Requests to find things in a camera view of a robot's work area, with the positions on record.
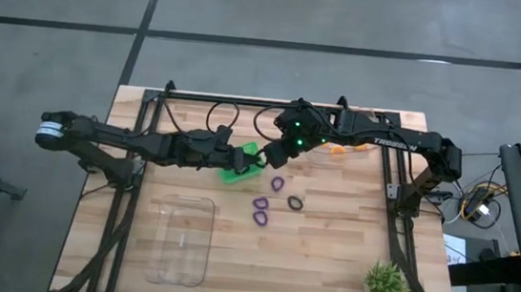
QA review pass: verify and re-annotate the black side desk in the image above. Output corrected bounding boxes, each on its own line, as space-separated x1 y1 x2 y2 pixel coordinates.
447 248 521 292

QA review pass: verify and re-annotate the black spring keychain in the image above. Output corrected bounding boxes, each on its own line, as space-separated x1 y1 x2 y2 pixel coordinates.
285 195 305 213

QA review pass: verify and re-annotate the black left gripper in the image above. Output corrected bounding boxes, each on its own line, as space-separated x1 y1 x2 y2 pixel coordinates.
216 141 269 177

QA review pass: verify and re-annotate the green plastic basket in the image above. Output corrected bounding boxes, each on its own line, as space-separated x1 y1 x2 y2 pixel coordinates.
217 137 267 188

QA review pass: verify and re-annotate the white paper sheet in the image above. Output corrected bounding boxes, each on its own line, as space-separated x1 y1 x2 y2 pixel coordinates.
440 233 469 268

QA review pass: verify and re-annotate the small green artificial plant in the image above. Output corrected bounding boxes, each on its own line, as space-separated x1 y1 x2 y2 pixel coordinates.
362 259 412 292

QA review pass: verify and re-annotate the black aluminium table frame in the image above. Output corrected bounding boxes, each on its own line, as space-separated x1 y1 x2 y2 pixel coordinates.
50 70 479 292

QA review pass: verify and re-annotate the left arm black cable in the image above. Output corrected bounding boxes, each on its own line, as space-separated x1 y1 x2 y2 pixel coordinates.
160 94 242 141

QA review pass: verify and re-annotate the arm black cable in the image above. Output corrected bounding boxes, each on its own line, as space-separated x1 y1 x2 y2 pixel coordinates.
250 99 295 145
160 94 242 141

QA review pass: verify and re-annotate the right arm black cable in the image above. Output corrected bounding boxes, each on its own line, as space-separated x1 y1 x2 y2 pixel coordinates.
250 99 295 145

